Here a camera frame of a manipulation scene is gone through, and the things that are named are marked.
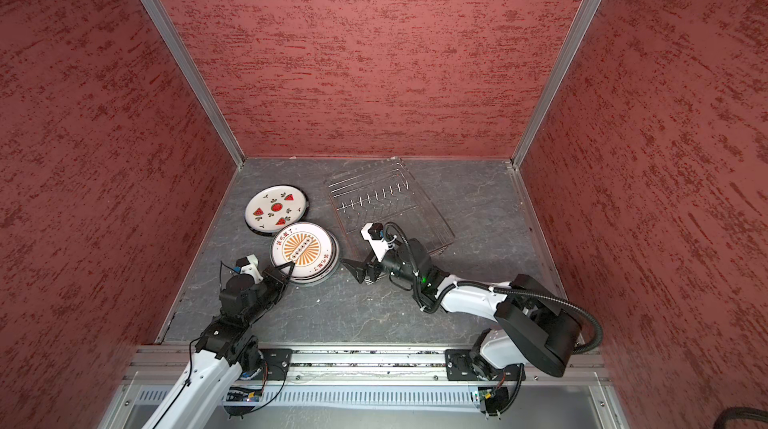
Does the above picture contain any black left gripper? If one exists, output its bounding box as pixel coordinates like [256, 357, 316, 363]
[244, 262, 295, 324]

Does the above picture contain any watermelon pattern white plate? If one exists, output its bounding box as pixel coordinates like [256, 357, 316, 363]
[244, 185, 308, 235]

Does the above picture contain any brown striped rim plate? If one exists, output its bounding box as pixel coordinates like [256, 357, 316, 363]
[244, 184, 312, 238]

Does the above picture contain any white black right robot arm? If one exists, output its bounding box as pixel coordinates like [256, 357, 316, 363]
[341, 239, 582, 377]

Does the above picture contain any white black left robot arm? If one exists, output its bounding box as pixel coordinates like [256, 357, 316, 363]
[144, 261, 296, 428]

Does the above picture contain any left circuit board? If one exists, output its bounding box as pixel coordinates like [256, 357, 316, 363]
[224, 387, 264, 405]

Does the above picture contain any circuit board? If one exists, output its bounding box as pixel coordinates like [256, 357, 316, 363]
[224, 387, 264, 405]
[474, 387, 510, 417]

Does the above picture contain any right circuit board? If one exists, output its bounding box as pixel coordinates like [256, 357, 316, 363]
[474, 387, 510, 417]

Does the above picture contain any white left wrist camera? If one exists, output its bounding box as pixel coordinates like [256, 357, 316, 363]
[234, 254, 263, 284]

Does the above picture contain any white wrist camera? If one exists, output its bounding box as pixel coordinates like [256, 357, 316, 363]
[234, 254, 263, 284]
[360, 223, 391, 262]

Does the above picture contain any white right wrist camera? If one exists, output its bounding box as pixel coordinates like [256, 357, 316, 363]
[360, 223, 391, 262]

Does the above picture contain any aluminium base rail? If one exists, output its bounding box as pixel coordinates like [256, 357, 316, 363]
[119, 341, 631, 429]

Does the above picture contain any black corrugated cable conduit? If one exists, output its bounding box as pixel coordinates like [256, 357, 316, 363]
[383, 221, 603, 355]

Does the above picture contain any aluminium left corner post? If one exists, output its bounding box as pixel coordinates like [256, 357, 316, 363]
[140, 0, 246, 170]

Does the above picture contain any aluminium corner post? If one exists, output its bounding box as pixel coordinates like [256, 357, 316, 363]
[511, 0, 602, 171]
[140, 0, 246, 170]

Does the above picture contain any aluminium right corner post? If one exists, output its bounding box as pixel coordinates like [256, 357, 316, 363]
[511, 0, 602, 171]

